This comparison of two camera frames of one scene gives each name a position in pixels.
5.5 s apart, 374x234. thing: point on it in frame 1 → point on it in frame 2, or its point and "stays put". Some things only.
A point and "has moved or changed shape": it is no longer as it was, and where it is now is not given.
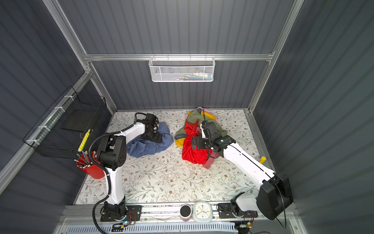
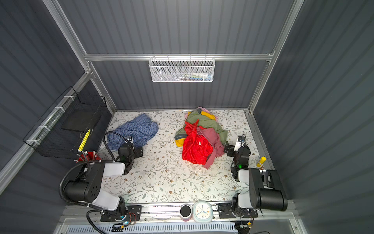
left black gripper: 155,138 → 137,152
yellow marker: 262,159 stays put
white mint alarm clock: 202,211 stays put
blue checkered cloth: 142,147 has moved or changed shape
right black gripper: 199,139 → 231,148
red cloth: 196,156 stays put
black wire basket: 62,132 stays put
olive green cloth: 192,118 stays put
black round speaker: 185,211 stays put
